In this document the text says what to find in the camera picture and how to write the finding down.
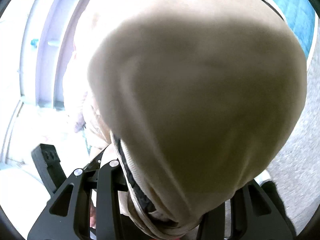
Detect tan beige jacket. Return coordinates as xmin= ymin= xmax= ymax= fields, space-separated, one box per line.
xmin=88 ymin=0 xmax=306 ymax=239

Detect light blue headboard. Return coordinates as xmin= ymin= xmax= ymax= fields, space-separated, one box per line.
xmin=1 ymin=0 xmax=89 ymax=163

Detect teal quilted bedspread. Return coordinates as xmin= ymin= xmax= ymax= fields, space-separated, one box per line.
xmin=273 ymin=0 xmax=318 ymax=60

